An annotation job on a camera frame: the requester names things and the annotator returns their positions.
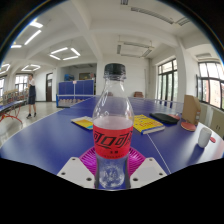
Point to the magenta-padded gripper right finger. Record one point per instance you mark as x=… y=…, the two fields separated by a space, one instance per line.
x=146 y=171

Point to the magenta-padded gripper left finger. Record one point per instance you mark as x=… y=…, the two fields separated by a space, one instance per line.
x=75 y=171

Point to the clear red-labelled drink bottle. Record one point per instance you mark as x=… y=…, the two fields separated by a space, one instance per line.
x=112 y=140

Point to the yellow book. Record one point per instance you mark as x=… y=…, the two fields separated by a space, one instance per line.
x=146 y=124

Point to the small colourful book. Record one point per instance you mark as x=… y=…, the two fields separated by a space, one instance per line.
x=83 y=122

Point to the black paddle case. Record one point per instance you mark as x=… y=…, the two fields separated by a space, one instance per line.
x=163 y=118

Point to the white cup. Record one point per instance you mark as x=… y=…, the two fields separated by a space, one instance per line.
x=204 y=137

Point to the brown cardboard box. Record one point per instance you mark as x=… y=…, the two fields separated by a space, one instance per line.
x=191 y=109

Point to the brown armchair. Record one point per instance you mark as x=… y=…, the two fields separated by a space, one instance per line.
x=138 y=94

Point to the folded blue table tennis tables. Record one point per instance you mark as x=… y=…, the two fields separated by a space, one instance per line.
x=76 y=87

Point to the person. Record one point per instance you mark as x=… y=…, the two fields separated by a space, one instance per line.
x=31 y=95

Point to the dark wooden door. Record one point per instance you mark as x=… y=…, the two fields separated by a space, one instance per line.
x=49 y=87

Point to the red-legged blue table tennis table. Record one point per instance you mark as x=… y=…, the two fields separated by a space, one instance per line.
x=10 y=108

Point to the black-framed glass door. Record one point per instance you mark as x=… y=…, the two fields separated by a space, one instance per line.
x=167 y=80

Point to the black-framed window row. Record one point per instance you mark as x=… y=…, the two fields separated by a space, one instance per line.
x=210 y=85

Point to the ceiling lights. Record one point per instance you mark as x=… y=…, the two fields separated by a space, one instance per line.
x=61 y=53

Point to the ceiling air conditioner unit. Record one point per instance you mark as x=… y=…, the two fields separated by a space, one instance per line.
x=135 y=49

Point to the framed wall picture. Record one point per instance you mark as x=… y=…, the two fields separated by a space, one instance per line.
x=86 y=76

